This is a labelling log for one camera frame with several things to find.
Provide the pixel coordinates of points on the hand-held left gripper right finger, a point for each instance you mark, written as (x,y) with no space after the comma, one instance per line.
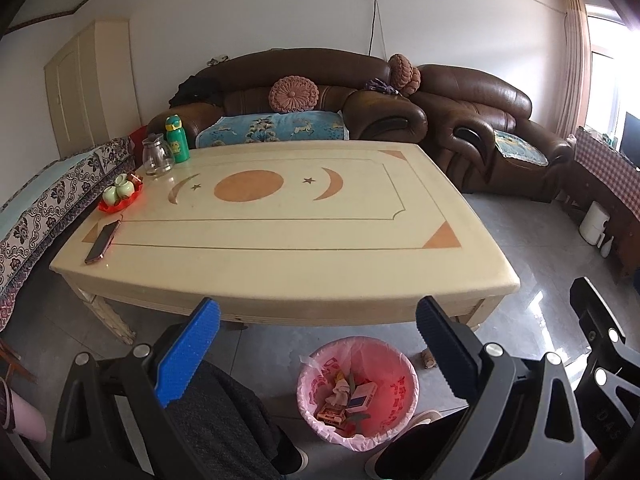
(445,345)

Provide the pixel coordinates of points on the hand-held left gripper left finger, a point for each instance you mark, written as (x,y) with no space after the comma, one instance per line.
(187,350)

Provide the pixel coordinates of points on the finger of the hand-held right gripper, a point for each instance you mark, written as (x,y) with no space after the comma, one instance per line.
(600,320)

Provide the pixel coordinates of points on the pink lined trash bin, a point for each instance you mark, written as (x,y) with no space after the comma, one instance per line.
(395,395)

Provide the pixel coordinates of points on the white and blue carton box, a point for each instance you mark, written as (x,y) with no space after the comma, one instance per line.
(361,396)

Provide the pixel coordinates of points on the small beige object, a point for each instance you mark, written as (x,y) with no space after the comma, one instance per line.
(427,357)

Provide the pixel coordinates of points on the small white bottle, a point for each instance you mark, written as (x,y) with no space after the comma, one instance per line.
(606,247)

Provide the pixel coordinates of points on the person's left leg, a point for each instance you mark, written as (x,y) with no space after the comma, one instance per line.
(225,425)

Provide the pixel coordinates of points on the white round appliance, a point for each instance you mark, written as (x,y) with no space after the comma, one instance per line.
(594,222)

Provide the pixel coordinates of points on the red and white packet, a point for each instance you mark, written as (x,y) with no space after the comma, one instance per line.
(331,414)

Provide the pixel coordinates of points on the smartphone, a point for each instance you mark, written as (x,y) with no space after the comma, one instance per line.
(102,242)

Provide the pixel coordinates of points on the checkered cloth side table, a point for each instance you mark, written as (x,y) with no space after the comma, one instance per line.
(605,170)

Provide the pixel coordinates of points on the cream coffee table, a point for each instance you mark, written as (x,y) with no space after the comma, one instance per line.
(300,250)

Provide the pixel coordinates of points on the red tray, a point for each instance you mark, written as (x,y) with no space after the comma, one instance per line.
(117,205)

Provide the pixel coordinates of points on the green teacup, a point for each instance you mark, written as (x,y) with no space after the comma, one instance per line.
(125,187)
(110,196)

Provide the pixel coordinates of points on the pink cylindrical object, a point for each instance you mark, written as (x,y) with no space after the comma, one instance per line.
(25,415)

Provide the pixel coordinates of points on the black monitor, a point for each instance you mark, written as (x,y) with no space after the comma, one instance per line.
(631,137)

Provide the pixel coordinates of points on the blue patterned armchair cover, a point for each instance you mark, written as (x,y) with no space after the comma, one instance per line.
(520,147)

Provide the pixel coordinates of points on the glass pitcher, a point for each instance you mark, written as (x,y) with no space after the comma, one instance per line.
(157,157)

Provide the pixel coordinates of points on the black white patterned bed cover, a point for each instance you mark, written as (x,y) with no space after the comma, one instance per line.
(45,210)

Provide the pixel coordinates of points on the green water bottle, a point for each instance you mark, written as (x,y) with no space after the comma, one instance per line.
(177,142)

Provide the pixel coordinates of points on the red cloth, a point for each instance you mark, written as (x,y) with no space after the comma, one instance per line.
(138,142)

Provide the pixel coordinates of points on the blue patterned cushion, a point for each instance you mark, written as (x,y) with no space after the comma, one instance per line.
(270,127)

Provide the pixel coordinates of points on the window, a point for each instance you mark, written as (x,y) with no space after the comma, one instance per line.
(612,70)

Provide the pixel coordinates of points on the brown leather armchair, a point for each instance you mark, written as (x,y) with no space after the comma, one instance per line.
(480,95)

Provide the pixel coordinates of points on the black clothes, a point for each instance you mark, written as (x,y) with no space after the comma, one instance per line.
(197,91)

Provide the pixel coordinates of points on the beige curtain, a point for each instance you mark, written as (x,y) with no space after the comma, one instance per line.
(574,60)

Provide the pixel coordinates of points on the small pink round cushion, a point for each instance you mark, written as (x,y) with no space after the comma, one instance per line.
(414,82)
(400,67)

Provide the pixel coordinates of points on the purple knitted item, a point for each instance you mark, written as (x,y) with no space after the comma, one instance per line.
(382,86)

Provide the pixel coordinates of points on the large pink round cushion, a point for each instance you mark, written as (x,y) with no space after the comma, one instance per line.
(294,94)

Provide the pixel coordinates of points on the cream cabinet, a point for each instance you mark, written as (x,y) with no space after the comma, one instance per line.
(85,90)

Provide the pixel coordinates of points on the brown leather sofa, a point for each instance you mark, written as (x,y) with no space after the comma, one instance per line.
(325,70)

